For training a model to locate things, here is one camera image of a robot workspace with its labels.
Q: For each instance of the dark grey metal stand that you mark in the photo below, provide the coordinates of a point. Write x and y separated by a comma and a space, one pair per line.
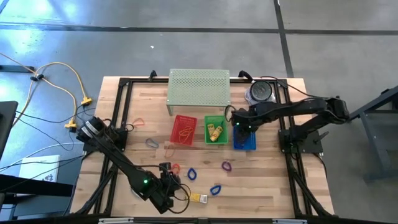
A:
373, 146

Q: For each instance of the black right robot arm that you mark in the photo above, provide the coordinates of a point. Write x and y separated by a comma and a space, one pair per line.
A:
295, 107

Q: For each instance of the blue rubber band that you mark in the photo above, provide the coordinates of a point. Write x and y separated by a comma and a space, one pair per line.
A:
146, 141

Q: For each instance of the black stand foot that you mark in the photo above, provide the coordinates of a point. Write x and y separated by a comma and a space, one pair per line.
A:
15, 68

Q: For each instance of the pale purple rubber band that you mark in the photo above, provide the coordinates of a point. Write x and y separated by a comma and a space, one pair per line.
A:
134, 195

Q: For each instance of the orange spiral wristband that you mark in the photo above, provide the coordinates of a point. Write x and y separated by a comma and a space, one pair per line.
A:
176, 165

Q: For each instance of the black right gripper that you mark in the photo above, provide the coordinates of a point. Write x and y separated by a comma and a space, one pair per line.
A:
245, 118

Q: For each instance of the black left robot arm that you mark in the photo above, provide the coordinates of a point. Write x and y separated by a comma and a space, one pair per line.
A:
124, 161

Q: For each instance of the red plastic basket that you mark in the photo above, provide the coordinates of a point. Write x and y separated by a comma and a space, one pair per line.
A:
175, 138

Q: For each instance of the grey cylindrical pen cup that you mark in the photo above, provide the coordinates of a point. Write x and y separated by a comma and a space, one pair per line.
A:
261, 91

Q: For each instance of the black desk frame bars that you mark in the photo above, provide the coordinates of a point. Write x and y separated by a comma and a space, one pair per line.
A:
31, 188

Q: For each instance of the yellow green crayon box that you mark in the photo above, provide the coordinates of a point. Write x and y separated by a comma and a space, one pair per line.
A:
200, 198
211, 128
216, 133

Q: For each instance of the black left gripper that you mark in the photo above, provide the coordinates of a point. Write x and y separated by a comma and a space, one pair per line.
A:
168, 196

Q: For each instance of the orange rubber band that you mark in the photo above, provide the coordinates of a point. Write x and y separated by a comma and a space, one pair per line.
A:
180, 137
187, 127
165, 153
138, 125

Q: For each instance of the green perforated metal shelf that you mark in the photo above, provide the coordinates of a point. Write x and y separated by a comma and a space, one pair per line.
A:
199, 87

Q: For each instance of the purple spiral wristband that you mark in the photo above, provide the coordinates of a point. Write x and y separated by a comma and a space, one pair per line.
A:
223, 166

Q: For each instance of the black aluminium table frame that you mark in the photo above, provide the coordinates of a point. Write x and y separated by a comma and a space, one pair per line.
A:
143, 80

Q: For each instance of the blue plastic basket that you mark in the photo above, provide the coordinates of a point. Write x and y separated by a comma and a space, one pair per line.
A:
253, 144

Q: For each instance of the green plastic basket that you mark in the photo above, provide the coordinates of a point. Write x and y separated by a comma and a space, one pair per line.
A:
224, 138

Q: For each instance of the white cardboard box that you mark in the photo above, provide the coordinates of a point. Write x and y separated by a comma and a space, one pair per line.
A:
37, 166

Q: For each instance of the silver metal bracket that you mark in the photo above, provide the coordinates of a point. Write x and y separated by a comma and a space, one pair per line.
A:
115, 221
289, 221

